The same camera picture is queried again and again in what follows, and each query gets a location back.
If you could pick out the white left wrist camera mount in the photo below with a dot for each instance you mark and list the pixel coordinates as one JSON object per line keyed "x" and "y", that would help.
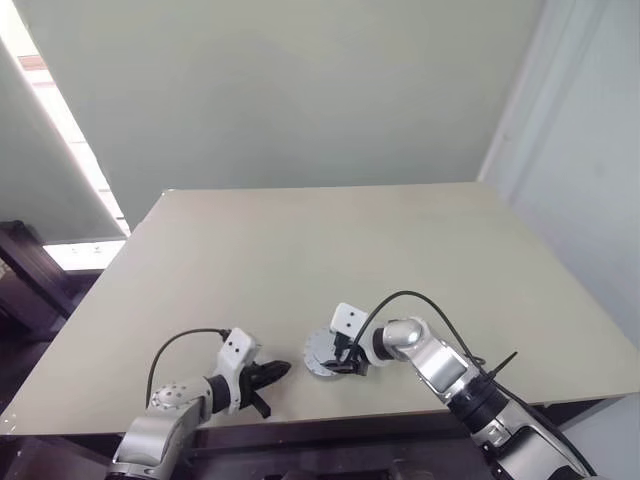
{"x": 236, "y": 347}

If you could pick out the grey round housing lid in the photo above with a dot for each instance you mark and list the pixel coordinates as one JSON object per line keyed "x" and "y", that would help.
{"x": 320, "y": 350}

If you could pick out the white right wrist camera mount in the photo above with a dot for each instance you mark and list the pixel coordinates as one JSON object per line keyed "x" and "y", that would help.
{"x": 350, "y": 317}

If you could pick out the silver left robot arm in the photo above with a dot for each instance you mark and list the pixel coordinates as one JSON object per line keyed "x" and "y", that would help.
{"x": 150, "y": 440}

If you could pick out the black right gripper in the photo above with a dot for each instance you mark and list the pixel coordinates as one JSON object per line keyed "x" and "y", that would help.
{"x": 359, "y": 360}

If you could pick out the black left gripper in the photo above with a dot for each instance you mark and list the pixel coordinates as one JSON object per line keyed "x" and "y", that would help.
{"x": 252, "y": 385}

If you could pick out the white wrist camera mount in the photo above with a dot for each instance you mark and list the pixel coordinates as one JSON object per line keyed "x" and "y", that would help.
{"x": 236, "y": 347}
{"x": 350, "y": 317}

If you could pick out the dark table frame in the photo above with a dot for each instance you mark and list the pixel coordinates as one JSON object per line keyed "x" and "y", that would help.
{"x": 300, "y": 450}

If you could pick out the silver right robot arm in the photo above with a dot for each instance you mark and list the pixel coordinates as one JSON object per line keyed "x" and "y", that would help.
{"x": 440, "y": 365}

